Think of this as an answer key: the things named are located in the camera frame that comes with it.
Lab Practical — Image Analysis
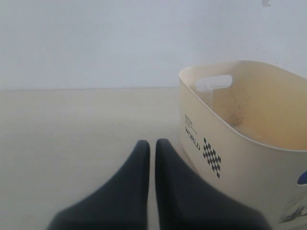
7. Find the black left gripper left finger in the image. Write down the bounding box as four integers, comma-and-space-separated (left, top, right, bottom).
48, 140, 150, 230

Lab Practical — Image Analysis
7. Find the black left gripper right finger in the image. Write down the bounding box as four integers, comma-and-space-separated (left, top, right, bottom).
155, 138, 271, 230

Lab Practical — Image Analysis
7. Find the cream bin WORLD label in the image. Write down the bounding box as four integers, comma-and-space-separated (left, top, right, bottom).
179, 61, 307, 230

